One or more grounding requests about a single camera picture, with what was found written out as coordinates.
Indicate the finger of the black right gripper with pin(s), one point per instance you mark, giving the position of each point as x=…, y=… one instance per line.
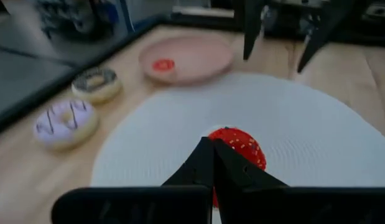
x=322, y=31
x=252, y=28

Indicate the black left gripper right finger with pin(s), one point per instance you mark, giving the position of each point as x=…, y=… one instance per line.
x=288, y=205

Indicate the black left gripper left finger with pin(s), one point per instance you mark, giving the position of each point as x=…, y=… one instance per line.
x=133, y=205

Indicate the light pink plate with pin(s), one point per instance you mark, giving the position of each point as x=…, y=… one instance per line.
x=204, y=59

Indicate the small red frosted donut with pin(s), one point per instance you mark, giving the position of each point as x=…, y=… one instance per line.
x=163, y=65
x=242, y=143

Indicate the large chocolate frosted donut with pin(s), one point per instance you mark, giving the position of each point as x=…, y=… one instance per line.
x=83, y=90

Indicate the white round woven placemat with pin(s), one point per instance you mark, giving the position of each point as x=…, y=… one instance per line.
x=304, y=130

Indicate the blue plastic bin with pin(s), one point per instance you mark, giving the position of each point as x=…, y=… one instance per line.
x=120, y=15

